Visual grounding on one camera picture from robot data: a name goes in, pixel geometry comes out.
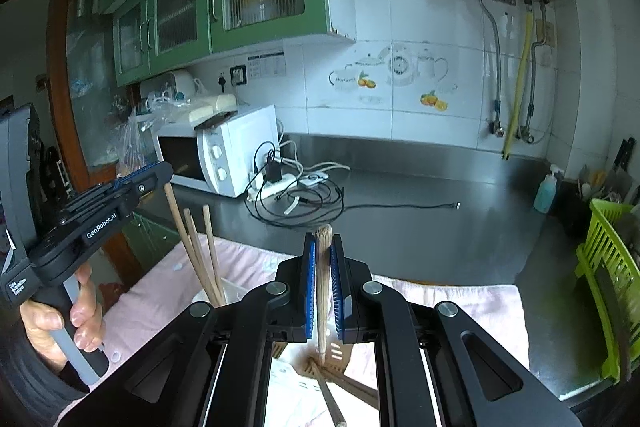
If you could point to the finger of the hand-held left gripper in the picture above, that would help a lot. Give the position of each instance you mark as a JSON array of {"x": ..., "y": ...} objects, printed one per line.
[
  {"x": 150, "y": 174},
  {"x": 110, "y": 204}
]

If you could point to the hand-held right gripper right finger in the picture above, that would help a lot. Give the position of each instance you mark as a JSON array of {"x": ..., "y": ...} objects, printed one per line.
[{"x": 339, "y": 302}]

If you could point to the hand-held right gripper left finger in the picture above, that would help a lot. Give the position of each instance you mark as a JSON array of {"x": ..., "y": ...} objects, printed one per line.
[{"x": 310, "y": 292}]

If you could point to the person's left forearm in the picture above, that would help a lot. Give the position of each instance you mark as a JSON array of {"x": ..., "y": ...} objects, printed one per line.
[{"x": 25, "y": 387}]

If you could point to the person's left hand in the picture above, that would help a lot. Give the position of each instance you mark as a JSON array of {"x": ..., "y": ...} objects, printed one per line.
[{"x": 45, "y": 327}]

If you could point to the clear plastic bag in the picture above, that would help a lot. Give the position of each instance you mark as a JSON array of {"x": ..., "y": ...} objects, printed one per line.
[{"x": 135, "y": 142}]

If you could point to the green base cabinet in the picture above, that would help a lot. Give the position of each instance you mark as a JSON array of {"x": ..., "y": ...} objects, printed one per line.
[{"x": 155, "y": 237}]

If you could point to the slotted wooden spatula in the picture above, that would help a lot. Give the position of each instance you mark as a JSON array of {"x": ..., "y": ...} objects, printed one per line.
[{"x": 300, "y": 359}]

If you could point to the dark flat phone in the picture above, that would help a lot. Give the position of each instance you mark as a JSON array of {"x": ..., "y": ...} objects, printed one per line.
[{"x": 215, "y": 120}]

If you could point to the white microwave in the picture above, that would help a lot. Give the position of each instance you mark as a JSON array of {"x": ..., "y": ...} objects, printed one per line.
[{"x": 235, "y": 152}]

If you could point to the red floor object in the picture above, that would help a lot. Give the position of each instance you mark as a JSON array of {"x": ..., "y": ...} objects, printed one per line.
[{"x": 110, "y": 294}]

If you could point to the cream flat box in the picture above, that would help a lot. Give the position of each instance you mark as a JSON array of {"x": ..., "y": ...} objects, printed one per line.
[{"x": 212, "y": 107}]

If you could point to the dark wooden chopstick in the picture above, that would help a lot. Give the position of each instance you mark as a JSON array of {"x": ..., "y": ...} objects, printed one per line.
[{"x": 327, "y": 394}]

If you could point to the white power strip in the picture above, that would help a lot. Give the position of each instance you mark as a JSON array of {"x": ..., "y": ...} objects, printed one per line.
[{"x": 275, "y": 187}]

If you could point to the pink towel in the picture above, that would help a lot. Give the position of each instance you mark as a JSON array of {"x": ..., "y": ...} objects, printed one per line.
[{"x": 450, "y": 302}]

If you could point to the small white device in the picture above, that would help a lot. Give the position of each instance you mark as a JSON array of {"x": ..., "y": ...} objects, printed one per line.
[{"x": 312, "y": 180}]

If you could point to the black charger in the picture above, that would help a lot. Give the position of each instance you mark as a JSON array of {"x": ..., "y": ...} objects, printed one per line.
[{"x": 273, "y": 169}]

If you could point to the stack of pale bowls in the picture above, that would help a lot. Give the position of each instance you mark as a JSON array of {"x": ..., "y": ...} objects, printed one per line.
[{"x": 257, "y": 7}]

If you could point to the blue soap bottle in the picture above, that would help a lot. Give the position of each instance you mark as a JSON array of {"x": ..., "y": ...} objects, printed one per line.
[{"x": 545, "y": 194}]

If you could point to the dark knife holder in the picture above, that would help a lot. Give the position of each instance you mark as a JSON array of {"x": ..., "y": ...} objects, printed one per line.
[{"x": 575, "y": 207}]

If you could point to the green plastic dish rack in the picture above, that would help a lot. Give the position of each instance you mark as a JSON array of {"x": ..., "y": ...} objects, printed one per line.
[{"x": 605, "y": 257}]

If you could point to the steel cleaver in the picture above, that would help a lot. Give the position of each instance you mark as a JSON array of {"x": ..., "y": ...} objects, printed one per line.
[{"x": 620, "y": 184}]

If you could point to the brown wooden door frame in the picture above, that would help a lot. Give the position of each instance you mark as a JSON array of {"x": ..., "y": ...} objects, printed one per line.
[{"x": 65, "y": 117}]

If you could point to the white wall appliance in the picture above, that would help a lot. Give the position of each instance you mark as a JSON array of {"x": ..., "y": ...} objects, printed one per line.
[{"x": 175, "y": 87}]

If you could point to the white wall socket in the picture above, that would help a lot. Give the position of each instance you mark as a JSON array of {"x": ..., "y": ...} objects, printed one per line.
[{"x": 222, "y": 81}]

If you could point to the black wall socket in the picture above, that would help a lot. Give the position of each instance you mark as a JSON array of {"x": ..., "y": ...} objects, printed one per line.
[{"x": 239, "y": 75}]

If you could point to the printed wall label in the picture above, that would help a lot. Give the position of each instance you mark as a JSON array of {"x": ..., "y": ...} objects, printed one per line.
[{"x": 266, "y": 66}]

